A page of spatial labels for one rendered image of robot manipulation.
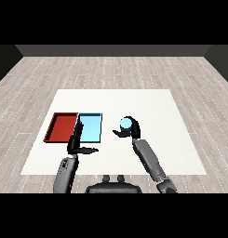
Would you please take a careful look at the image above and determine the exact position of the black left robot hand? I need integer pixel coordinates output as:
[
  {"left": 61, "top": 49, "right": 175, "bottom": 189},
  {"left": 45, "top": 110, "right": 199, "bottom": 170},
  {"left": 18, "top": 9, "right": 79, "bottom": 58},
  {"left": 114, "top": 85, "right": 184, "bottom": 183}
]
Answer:
[{"left": 66, "top": 116, "right": 100, "bottom": 156}]

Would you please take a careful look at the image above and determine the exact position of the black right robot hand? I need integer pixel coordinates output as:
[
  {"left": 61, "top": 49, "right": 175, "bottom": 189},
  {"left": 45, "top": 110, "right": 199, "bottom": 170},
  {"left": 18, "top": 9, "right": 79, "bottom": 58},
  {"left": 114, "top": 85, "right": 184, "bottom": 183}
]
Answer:
[{"left": 112, "top": 115, "right": 141, "bottom": 139}]

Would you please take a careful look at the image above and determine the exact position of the small blue can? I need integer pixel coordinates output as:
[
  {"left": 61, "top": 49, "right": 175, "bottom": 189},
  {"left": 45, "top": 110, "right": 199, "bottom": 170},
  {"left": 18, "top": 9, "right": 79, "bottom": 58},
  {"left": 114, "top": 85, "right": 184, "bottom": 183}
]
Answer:
[{"left": 119, "top": 117, "right": 133, "bottom": 134}]

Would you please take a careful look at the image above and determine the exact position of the red shallow open box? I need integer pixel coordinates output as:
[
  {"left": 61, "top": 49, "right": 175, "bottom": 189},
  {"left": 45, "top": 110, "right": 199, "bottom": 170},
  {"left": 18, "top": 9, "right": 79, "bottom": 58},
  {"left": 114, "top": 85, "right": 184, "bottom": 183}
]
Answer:
[{"left": 43, "top": 112, "right": 79, "bottom": 144}]

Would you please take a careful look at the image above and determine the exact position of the light blue shallow open box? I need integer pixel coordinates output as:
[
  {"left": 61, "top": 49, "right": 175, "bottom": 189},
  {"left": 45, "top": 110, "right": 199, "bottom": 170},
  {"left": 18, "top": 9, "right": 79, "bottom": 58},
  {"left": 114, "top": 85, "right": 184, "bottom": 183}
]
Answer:
[{"left": 77, "top": 112, "right": 103, "bottom": 144}]

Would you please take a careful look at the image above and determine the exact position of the dark grey robot body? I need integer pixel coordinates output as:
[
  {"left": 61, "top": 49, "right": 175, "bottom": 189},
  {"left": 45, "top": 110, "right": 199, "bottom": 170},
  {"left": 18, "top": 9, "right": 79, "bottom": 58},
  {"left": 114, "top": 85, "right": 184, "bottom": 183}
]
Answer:
[{"left": 85, "top": 175, "right": 143, "bottom": 194}]

